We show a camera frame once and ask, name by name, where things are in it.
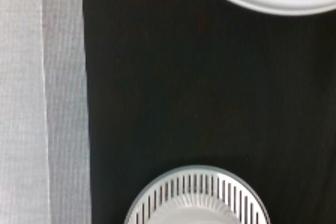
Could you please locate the grey pod coffee machine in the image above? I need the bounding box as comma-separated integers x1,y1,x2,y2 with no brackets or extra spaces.
124,165,271,224

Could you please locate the white two-tier round shelf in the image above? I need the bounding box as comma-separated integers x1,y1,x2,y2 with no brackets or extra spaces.
228,0,336,16

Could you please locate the grey woven placemat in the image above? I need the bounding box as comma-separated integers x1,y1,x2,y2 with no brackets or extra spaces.
0,0,91,224

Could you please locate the white ceramic mug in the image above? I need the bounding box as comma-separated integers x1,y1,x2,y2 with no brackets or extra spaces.
147,194,241,224

